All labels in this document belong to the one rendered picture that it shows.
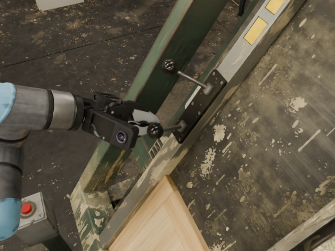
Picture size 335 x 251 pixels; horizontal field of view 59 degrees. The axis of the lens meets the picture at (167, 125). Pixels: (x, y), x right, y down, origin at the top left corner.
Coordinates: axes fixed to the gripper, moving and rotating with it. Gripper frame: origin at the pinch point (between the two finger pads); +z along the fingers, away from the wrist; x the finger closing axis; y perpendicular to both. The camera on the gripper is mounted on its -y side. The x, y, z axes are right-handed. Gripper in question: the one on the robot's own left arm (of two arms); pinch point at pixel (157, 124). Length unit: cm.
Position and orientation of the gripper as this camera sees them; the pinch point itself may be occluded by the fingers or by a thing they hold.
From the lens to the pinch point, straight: 68.8
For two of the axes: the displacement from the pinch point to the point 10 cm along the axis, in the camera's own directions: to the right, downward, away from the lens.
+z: 7.7, 0.7, 6.4
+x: -3.1, 9.1, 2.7
